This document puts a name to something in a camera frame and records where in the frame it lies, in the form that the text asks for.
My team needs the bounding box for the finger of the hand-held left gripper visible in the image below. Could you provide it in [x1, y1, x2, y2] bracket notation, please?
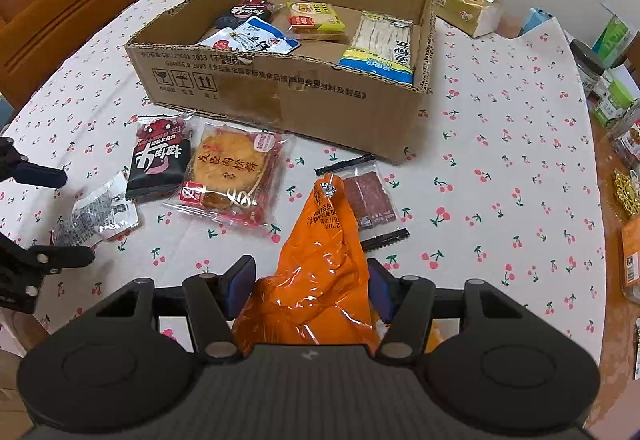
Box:
[0, 232, 96, 316]
[0, 137, 68, 191]

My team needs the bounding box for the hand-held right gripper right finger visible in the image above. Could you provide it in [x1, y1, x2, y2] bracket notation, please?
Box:
[366, 257, 521, 361]

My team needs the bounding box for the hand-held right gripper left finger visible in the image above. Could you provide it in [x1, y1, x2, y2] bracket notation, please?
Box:
[95, 255, 258, 363]

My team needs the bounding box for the small red white snack packet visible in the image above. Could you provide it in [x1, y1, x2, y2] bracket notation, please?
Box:
[50, 170, 141, 248]

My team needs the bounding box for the orange plastic snack packet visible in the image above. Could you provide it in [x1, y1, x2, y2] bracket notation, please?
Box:
[232, 173, 381, 356]

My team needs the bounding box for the cardboard box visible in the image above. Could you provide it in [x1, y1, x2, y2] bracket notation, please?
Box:
[124, 0, 437, 166]

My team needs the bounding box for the long yellow tofu skin packet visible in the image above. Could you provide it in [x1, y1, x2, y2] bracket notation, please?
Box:
[338, 10, 416, 86]

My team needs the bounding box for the white blue fish snack packet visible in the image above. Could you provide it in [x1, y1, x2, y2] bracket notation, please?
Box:
[197, 16, 301, 55]

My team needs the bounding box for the black red snack packet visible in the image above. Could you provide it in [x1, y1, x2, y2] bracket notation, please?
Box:
[215, 0, 276, 28]
[124, 112, 197, 205]

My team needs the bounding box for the yellow cracker packet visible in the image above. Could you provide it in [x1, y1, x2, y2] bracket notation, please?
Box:
[286, 1, 348, 43]

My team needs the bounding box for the clear dried meat packet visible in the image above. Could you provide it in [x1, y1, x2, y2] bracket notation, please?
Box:
[314, 155, 411, 252]

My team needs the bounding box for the meat floss cake packet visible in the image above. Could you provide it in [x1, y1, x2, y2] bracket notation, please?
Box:
[162, 117, 296, 241]

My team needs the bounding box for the wooden chair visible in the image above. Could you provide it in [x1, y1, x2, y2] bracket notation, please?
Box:
[0, 0, 148, 111]

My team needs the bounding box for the cherry print tablecloth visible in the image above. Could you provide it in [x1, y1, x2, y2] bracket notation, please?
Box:
[0, 0, 608, 366]

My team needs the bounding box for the orange printed box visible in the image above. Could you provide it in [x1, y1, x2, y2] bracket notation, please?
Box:
[620, 220, 640, 303]

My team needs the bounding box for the gold ornament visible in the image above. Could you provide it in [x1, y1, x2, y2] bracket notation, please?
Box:
[612, 170, 640, 221]

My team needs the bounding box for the clear jar with pens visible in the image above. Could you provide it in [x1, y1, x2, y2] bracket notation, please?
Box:
[607, 102, 640, 163]

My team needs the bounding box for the gold tissue pack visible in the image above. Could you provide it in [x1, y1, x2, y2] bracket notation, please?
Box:
[411, 0, 507, 38]

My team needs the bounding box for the black lid jar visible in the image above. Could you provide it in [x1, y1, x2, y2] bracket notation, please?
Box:
[570, 39, 607, 96]

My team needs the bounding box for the green lid jar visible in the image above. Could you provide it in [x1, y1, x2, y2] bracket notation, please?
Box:
[592, 67, 640, 128]

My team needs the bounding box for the small light blue box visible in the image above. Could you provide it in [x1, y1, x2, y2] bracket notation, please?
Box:
[520, 7, 553, 37]

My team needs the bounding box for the green white carton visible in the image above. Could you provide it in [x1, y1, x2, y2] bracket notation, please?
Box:
[591, 15, 636, 68]

